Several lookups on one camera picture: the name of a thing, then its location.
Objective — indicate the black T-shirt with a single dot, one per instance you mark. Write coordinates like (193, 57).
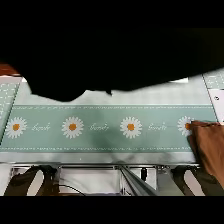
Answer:
(110, 60)

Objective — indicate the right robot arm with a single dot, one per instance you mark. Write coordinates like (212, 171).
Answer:
(191, 181)

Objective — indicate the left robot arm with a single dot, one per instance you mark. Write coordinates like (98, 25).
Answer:
(30, 181)

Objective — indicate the brown garment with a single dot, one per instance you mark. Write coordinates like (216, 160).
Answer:
(208, 146)

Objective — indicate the silver frame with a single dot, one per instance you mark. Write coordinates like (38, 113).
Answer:
(133, 180)

